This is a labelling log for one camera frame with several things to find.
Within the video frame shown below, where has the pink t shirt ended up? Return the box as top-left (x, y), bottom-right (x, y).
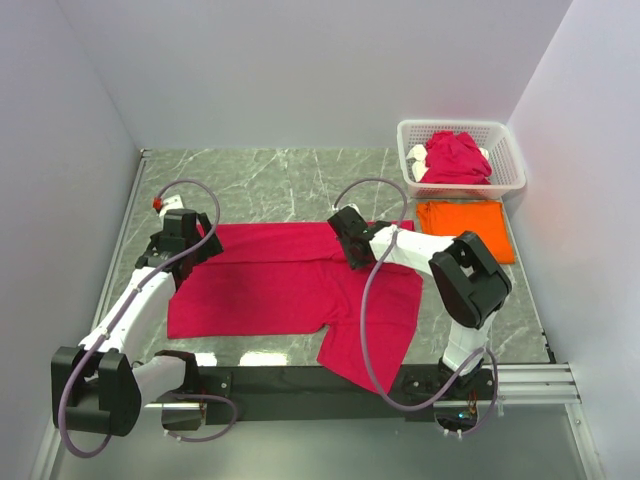
top-left (167, 222), bottom-right (423, 390)

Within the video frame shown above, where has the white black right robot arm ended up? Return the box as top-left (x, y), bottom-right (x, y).
top-left (328, 205), bottom-right (512, 399)

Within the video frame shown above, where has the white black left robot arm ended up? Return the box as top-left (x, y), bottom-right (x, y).
top-left (51, 208), bottom-right (223, 437)

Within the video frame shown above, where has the white cloth in basket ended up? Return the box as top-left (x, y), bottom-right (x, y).
top-left (406, 144), bottom-right (429, 183)

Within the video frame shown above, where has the crumpled pink shirt in basket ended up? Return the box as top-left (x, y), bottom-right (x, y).
top-left (419, 131), bottom-right (493, 185)

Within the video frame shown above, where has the folded orange t shirt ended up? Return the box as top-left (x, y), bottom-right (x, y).
top-left (415, 198), bottom-right (516, 265)

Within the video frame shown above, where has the white plastic laundry basket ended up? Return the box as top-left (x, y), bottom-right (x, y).
top-left (396, 119), bottom-right (526, 200)

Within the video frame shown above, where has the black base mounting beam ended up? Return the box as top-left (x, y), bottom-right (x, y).
top-left (146, 364), bottom-right (497, 431)

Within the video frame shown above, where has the aluminium front frame rail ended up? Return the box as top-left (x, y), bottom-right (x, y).
top-left (434, 363), bottom-right (584, 406)

